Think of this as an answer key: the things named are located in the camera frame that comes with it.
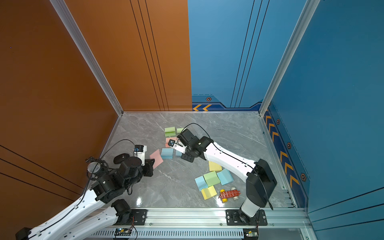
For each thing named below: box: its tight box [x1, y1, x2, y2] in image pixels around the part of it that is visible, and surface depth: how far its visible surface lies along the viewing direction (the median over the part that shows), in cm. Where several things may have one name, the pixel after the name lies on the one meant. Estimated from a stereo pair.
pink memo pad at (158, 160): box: [149, 149, 164, 169], surface depth 78 cm
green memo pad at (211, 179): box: [203, 171, 221, 187], surface depth 87 cm
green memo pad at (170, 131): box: [164, 126, 176, 137], surface depth 108 cm
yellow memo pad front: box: [201, 185, 218, 200], surface depth 82 cm
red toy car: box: [218, 187, 241, 203], surface depth 81 cm
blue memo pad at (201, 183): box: [194, 175, 209, 192], surface depth 86 cm
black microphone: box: [85, 156, 109, 181], surface depth 70 cm
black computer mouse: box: [113, 153, 130, 164], surface depth 95 cm
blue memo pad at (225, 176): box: [216, 168, 234, 186], surface depth 87 cm
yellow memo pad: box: [208, 161, 223, 172], surface depth 91 cm
